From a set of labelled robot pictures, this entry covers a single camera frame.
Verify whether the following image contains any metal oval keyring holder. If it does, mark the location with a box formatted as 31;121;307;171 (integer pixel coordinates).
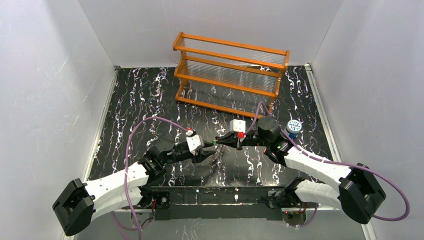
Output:
208;144;227;177

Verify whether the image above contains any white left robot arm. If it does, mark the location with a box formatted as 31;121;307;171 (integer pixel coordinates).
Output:
52;135;215;237

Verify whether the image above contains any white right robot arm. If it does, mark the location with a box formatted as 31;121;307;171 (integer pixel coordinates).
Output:
215;116;387;224

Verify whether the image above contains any blue lidded jar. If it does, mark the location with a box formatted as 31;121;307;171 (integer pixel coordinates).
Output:
284;119;303;139

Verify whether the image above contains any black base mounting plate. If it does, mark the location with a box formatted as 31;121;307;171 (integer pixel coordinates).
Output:
130;186;307;226

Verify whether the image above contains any orange wooden rack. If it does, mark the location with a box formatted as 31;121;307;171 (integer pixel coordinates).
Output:
172;31;290;118

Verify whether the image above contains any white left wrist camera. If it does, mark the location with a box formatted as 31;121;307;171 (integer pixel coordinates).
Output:
185;128;205;156

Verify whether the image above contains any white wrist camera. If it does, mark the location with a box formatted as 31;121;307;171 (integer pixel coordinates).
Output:
185;128;205;156
229;119;246;140

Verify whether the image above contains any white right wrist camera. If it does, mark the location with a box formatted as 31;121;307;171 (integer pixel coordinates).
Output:
229;119;246;140

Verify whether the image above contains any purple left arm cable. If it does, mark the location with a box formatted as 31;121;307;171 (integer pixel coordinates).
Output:
110;116;191;240

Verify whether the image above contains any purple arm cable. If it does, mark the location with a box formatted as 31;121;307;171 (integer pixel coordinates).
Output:
245;101;411;228
110;116;191;240

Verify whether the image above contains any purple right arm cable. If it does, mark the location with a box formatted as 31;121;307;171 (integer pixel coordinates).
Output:
245;101;411;228

